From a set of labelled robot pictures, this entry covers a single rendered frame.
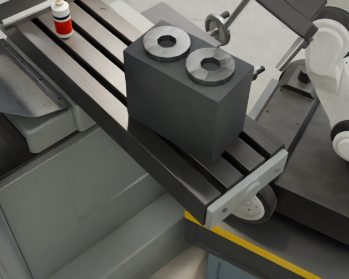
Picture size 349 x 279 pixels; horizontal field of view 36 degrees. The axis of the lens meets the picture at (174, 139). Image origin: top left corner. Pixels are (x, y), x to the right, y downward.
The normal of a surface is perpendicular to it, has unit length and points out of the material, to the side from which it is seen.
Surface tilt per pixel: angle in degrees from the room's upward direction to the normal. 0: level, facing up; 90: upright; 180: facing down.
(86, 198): 90
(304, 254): 0
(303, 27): 55
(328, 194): 0
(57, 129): 90
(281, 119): 0
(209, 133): 90
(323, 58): 90
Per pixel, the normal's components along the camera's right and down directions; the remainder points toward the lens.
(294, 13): 0.00, 0.27
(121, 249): 0.01, -0.63
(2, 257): 0.66, 0.57
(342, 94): -0.50, 0.67
